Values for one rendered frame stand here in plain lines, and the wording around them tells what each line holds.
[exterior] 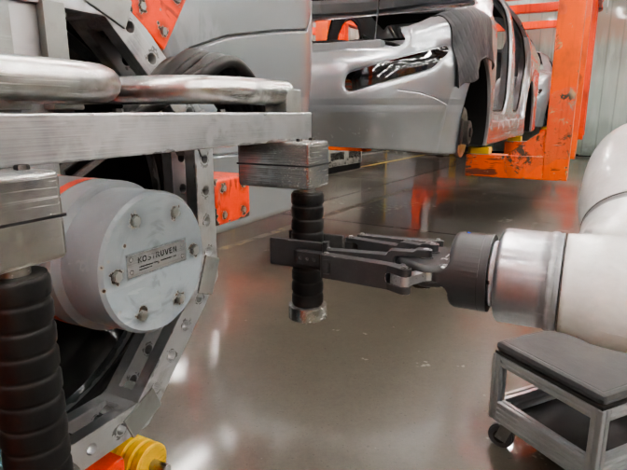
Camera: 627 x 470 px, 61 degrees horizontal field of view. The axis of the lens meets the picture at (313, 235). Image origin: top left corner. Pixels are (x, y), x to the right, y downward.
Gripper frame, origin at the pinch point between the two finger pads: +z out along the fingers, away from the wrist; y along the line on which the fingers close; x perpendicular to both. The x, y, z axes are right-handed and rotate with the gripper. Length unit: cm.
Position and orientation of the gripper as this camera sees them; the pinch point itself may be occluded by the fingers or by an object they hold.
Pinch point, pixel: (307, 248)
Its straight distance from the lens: 59.5
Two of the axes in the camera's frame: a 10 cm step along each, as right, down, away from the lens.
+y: 4.6, -2.0, 8.7
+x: 0.0, -9.7, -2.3
